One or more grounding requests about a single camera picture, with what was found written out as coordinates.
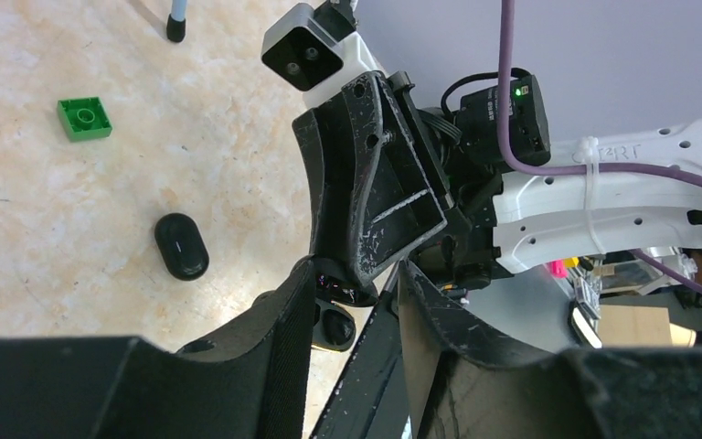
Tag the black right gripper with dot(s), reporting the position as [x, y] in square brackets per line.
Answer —
[386, 177]

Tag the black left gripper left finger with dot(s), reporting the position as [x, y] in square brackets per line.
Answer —
[246, 379]

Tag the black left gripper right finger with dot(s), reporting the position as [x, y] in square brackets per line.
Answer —
[467, 379]

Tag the black earbud charging case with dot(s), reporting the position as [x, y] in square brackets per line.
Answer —
[181, 246]

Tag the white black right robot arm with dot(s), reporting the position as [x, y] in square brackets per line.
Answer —
[588, 197]

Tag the grey tripod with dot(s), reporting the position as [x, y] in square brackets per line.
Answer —
[175, 27]

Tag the green block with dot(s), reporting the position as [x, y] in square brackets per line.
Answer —
[84, 119]

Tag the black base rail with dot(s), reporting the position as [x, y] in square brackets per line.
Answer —
[369, 398]

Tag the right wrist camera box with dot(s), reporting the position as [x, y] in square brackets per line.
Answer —
[317, 50]

